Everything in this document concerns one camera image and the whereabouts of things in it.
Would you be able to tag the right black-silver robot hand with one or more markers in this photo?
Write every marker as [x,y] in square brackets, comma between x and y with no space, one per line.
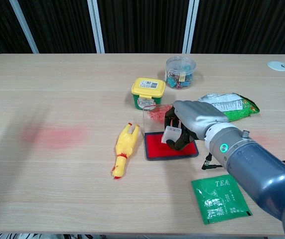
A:
[197,114]

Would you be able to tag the white stamp with red base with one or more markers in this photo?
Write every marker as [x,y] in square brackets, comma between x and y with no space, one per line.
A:
[170,134]

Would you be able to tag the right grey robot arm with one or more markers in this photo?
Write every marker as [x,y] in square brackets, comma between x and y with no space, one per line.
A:
[257,161]

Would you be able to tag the clear jar of binder clips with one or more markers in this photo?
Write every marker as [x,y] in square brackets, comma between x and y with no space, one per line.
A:
[180,74]

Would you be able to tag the green snack bag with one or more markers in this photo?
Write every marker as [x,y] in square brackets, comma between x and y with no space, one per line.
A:
[242,107]

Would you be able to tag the green tub with yellow lid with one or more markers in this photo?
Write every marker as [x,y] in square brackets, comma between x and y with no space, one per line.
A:
[147,92]

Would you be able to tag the yellow rubber chicken toy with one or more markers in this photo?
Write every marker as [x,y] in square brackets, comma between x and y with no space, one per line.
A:
[126,144]

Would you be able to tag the green tea sachet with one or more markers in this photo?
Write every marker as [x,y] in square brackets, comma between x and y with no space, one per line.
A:
[219,199]

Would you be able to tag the white partition post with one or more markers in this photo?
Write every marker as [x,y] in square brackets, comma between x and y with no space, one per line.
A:
[191,25]
[23,25]
[96,25]

